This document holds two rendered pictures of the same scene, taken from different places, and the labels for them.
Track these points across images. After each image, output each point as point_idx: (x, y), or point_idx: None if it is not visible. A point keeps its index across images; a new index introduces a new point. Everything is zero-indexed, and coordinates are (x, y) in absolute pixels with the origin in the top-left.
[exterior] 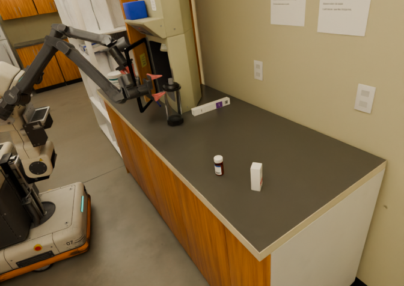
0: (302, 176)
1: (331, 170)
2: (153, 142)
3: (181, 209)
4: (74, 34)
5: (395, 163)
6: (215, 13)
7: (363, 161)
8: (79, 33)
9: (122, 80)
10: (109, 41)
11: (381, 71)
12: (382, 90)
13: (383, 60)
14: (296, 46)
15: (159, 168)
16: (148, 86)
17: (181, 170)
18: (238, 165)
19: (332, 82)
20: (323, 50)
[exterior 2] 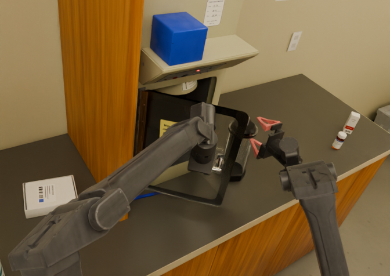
0: (328, 108)
1: (318, 95)
2: (286, 199)
3: (286, 234)
4: (135, 192)
5: (299, 73)
6: None
7: (305, 81)
8: (143, 175)
9: (298, 151)
10: (207, 127)
11: (306, 20)
12: (303, 31)
13: (308, 11)
14: (253, 18)
15: (259, 234)
16: (282, 138)
17: (338, 173)
18: (321, 134)
19: (275, 38)
20: (275, 15)
